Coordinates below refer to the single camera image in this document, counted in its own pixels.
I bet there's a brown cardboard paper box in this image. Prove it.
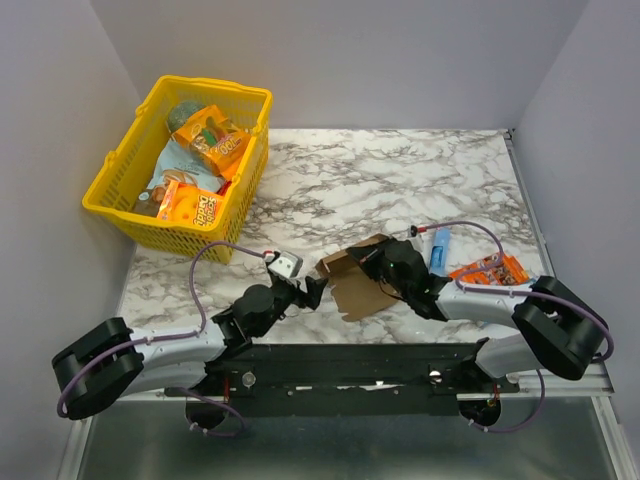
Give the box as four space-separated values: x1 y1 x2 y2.
316 250 397 322

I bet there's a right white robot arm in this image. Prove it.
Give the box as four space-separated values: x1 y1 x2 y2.
347 238 613 392

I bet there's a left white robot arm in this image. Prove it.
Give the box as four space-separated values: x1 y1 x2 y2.
52 275 328 420

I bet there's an orange snack box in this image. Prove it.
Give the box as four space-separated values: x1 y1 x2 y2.
449 252 530 286

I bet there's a blue rectangular pack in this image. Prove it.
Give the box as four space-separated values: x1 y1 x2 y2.
429 227 451 276

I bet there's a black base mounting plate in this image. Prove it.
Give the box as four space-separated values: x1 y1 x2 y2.
191 343 519 417

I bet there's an orange sponge daddy package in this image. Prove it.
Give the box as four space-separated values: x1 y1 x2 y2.
156 180 224 227

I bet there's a light blue snack bag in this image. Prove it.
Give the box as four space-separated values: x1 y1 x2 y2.
147 140 226 203

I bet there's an orange gummy candy bag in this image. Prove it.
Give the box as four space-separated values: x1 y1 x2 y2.
171 104 251 182

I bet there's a yellow plastic basket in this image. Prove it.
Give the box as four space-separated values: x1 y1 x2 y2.
82 75 273 258

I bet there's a green round scouring pad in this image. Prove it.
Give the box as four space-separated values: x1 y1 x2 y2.
166 101 206 134

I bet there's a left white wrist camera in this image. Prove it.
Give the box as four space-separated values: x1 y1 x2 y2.
264 251 303 280

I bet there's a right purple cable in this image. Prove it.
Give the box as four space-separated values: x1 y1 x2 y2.
412 220 614 359

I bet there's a purple cable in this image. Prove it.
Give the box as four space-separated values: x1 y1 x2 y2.
412 220 614 359
55 241 273 418

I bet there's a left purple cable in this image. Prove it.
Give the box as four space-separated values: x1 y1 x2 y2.
55 241 273 418

